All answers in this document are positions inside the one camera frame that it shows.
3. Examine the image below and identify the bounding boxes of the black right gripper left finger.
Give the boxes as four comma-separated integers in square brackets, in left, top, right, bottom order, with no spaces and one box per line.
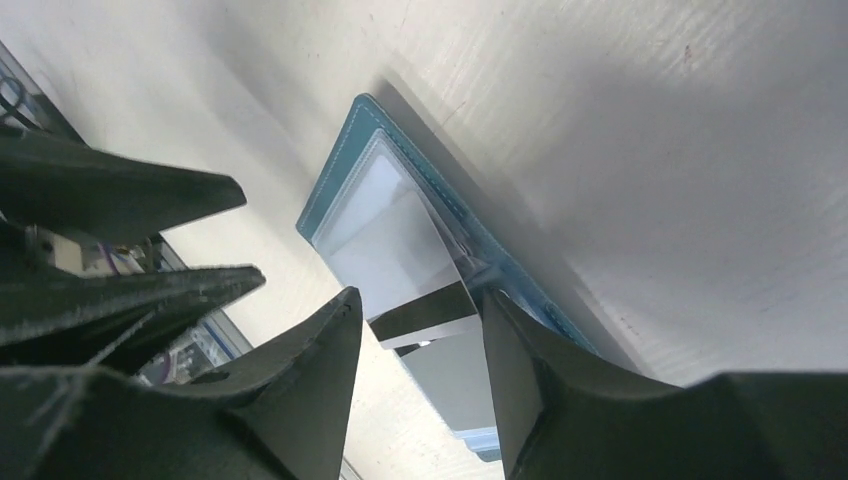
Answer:
[1,287,363,479]

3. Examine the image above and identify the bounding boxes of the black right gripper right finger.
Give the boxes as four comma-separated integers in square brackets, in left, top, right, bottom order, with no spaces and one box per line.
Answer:
[482,291,847,479]

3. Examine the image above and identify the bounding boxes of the teal leather card holder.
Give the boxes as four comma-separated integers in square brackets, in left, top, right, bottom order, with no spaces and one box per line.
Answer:
[297,94,588,462]

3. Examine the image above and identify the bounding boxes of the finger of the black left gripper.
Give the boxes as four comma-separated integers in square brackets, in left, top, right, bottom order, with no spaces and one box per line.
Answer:
[1,265,266,371]
[1,127,247,244]

